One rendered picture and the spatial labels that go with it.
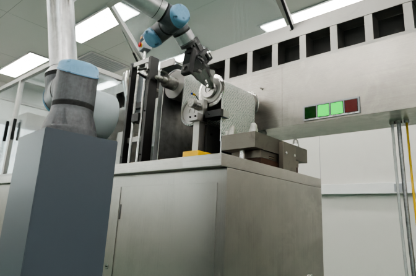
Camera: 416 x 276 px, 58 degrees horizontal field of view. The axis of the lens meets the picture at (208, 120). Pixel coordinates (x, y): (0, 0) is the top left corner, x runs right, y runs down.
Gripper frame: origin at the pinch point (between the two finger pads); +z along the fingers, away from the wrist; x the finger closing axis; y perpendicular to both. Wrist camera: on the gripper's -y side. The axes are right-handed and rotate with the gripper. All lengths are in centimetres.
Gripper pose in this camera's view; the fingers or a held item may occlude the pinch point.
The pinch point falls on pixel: (208, 85)
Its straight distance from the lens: 160.9
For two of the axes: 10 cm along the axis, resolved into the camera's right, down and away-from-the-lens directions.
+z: 4.8, 7.9, 3.8
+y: 4.7, -5.9, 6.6
